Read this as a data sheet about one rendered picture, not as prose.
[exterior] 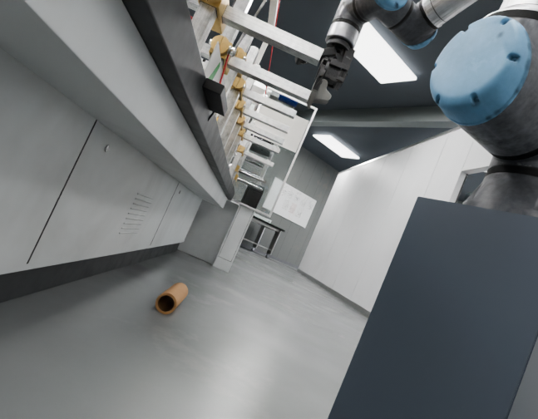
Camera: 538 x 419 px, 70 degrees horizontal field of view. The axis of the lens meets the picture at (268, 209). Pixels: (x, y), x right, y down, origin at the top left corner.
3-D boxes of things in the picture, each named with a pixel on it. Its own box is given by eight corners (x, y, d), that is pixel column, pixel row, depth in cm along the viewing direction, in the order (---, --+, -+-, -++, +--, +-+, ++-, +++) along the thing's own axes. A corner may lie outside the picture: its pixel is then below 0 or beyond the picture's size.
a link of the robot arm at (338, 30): (333, 17, 111) (327, 34, 120) (328, 32, 110) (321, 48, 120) (362, 29, 111) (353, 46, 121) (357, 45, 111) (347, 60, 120)
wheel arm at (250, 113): (287, 134, 191) (289, 127, 191) (288, 132, 187) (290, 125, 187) (193, 92, 189) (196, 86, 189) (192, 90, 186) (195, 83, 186)
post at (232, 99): (212, 155, 159) (259, 51, 162) (211, 153, 155) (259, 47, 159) (204, 151, 159) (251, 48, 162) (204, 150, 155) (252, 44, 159)
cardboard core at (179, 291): (190, 286, 178) (180, 298, 148) (183, 303, 177) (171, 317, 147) (175, 279, 177) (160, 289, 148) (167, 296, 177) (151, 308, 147)
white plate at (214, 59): (211, 112, 118) (224, 83, 118) (202, 79, 92) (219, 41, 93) (209, 111, 118) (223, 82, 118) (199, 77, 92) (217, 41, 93)
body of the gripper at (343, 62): (343, 84, 111) (357, 46, 111) (315, 72, 110) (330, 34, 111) (337, 93, 118) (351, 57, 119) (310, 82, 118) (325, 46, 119)
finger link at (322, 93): (325, 111, 111) (337, 82, 111) (306, 103, 110) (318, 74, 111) (323, 115, 114) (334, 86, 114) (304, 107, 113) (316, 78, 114)
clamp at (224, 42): (227, 76, 118) (234, 61, 118) (224, 56, 104) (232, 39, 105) (209, 68, 117) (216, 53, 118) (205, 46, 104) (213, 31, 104)
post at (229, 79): (204, 145, 134) (259, 23, 137) (203, 143, 130) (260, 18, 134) (194, 141, 134) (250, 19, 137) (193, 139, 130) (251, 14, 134)
